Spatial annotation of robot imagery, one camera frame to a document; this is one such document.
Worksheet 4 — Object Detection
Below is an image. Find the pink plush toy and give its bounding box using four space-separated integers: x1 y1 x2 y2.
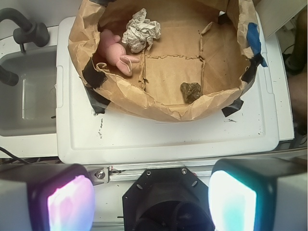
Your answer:
97 29 140 77

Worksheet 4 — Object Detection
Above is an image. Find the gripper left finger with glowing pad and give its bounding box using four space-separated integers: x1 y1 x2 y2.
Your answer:
0 164 95 231

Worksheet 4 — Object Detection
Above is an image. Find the black tape piece front right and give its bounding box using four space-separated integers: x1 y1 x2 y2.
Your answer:
221 98 244 117

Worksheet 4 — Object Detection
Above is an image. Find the dark olive rock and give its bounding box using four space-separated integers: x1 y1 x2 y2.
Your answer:
180 82 202 104

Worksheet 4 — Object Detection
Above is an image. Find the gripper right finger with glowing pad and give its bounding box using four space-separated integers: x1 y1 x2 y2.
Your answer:
208 157 308 231

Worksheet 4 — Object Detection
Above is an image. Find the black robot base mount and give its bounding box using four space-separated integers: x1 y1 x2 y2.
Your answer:
122 174 215 231

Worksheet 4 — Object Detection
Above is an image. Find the brown paper bag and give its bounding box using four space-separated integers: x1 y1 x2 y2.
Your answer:
68 0 261 122

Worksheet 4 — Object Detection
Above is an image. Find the black tape piece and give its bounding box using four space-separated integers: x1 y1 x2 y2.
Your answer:
82 58 111 114
221 98 244 117

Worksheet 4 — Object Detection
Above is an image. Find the aluminium rail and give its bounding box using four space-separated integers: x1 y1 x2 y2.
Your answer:
86 159 216 182

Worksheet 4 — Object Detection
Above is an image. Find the metal corner bracket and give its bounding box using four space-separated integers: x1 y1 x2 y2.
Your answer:
87 167 110 186

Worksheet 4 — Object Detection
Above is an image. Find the crumpled white paper ball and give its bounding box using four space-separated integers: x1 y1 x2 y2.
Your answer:
122 8 161 53

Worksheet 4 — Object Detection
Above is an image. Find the black faucet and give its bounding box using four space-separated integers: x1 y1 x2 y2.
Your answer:
0 8 50 53

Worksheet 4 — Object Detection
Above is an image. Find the blue tape strip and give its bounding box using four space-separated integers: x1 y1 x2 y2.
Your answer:
246 22 268 67

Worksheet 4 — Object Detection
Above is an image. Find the black tape piece front left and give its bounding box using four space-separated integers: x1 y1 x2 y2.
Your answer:
82 58 111 114

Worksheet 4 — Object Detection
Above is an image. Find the white plastic bin lid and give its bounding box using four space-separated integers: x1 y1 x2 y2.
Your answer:
56 17 280 165

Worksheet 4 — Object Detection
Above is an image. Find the grey sink basin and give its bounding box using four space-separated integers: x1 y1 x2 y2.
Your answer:
0 46 56 137

